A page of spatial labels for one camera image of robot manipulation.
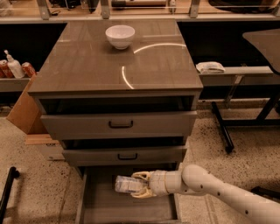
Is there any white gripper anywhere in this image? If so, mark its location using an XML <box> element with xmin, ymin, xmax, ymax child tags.
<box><xmin>131</xmin><ymin>170</ymin><xmax>169</xmax><ymax>199</ymax></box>

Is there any clear plastic water bottle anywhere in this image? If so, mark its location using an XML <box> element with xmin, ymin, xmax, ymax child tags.
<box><xmin>115</xmin><ymin>176</ymin><xmax>147</xmax><ymax>193</ymax></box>

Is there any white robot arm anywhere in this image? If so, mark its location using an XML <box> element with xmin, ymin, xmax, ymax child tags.
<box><xmin>131</xmin><ymin>164</ymin><xmax>280</xmax><ymax>224</ymax></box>

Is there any middle grey drawer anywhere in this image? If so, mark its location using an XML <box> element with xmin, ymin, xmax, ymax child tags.
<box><xmin>62</xmin><ymin>146</ymin><xmax>186</xmax><ymax>167</ymax></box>

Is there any grey drawer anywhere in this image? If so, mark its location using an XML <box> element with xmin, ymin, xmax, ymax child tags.
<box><xmin>41</xmin><ymin>111</ymin><xmax>197</xmax><ymax>140</ymax></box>
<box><xmin>62</xmin><ymin>146</ymin><xmax>186</xmax><ymax>167</ymax></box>
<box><xmin>75</xmin><ymin>164</ymin><xmax>180</xmax><ymax>224</ymax></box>

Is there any bottom grey drawer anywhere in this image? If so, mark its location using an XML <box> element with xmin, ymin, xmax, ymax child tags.
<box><xmin>75</xmin><ymin>164</ymin><xmax>180</xmax><ymax>224</ymax></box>

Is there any top grey drawer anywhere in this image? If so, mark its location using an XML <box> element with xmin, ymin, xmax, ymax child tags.
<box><xmin>41</xmin><ymin>111</ymin><xmax>197</xmax><ymax>140</ymax></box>

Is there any grey drawer cabinet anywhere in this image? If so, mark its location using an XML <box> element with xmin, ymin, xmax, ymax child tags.
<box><xmin>28</xmin><ymin>18</ymin><xmax>204</xmax><ymax>176</ymax></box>

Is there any white pump bottle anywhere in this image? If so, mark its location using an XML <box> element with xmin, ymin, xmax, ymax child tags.
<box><xmin>4</xmin><ymin>50</ymin><xmax>25</xmax><ymax>79</ymax></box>

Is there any white cardboard box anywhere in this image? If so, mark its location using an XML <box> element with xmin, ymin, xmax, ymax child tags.
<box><xmin>25</xmin><ymin>134</ymin><xmax>64</xmax><ymax>161</ymax></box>

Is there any black stand left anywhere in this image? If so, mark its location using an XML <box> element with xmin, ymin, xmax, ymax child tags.
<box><xmin>0</xmin><ymin>166</ymin><xmax>20</xmax><ymax>224</ymax></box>

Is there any folded white cloth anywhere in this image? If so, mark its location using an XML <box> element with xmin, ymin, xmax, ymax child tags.
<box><xmin>196</xmin><ymin>61</ymin><xmax>225</xmax><ymax>74</ymax></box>

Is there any black chair base leg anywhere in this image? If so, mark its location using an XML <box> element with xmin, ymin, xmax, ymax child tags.
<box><xmin>251</xmin><ymin>186</ymin><xmax>280</xmax><ymax>202</ymax></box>

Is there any brown cardboard box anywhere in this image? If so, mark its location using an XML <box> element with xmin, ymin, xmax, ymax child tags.
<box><xmin>6</xmin><ymin>76</ymin><xmax>47</xmax><ymax>135</ymax></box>

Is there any white ceramic bowl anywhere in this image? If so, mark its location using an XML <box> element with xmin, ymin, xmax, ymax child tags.
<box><xmin>105</xmin><ymin>25</ymin><xmax>136</xmax><ymax>50</ymax></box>

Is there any red soda can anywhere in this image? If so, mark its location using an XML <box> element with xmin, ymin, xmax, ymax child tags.
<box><xmin>22</xmin><ymin>62</ymin><xmax>37</xmax><ymax>77</ymax></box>
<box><xmin>0</xmin><ymin>59</ymin><xmax>14</xmax><ymax>78</ymax></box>

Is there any red soda can left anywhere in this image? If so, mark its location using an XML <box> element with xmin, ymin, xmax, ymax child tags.
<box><xmin>0</xmin><ymin>59</ymin><xmax>14</xmax><ymax>78</ymax></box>

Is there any dark round table top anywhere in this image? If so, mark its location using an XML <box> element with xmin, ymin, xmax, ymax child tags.
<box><xmin>242</xmin><ymin>29</ymin><xmax>280</xmax><ymax>74</ymax></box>

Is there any black table leg frame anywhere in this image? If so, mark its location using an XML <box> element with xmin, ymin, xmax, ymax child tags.
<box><xmin>211</xmin><ymin>92</ymin><xmax>280</xmax><ymax>154</ymax></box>

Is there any grey shelf rail right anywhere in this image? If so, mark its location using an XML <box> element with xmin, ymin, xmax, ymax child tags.
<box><xmin>199</xmin><ymin>66</ymin><xmax>280</xmax><ymax>87</ymax></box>

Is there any grey shelf rail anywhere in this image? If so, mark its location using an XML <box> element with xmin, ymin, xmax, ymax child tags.
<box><xmin>0</xmin><ymin>78</ymin><xmax>30</xmax><ymax>93</ymax></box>
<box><xmin>199</xmin><ymin>66</ymin><xmax>280</xmax><ymax>87</ymax></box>

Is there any grey shelf rail left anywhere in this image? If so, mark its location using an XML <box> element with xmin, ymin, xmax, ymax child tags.
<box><xmin>0</xmin><ymin>78</ymin><xmax>30</xmax><ymax>93</ymax></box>

